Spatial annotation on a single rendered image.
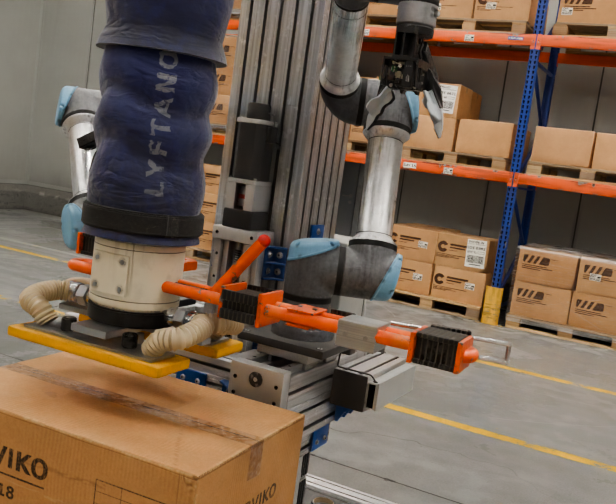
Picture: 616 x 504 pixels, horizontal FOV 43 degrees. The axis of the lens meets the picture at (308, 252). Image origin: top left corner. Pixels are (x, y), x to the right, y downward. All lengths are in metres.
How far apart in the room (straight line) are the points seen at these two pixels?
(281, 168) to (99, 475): 0.97
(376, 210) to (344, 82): 0.31
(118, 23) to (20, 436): 0.73
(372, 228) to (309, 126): 0.34
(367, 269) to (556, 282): 6.58
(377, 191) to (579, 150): 6.56
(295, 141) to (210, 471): 1.00
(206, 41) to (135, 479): 0.75
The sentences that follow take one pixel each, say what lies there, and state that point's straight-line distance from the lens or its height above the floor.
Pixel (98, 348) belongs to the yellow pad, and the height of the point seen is 1.07.
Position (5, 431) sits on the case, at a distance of 1.50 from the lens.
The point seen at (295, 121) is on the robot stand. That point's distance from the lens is 2.01.
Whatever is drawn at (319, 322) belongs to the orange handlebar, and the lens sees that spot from 1.30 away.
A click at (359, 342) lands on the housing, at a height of 1.17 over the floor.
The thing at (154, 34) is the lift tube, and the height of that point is 1.62.
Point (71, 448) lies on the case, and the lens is 1.40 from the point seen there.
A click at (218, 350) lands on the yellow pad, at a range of 1.49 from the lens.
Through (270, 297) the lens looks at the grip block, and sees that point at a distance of 1.36.
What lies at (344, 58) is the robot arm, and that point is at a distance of 1.78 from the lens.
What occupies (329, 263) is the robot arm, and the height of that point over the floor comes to 1.22.
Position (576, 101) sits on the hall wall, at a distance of 9.71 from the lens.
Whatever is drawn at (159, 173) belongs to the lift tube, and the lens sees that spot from 1.40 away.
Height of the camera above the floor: 1.45
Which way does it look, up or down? 7 degrees down
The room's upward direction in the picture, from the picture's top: 8 degrees clockwise
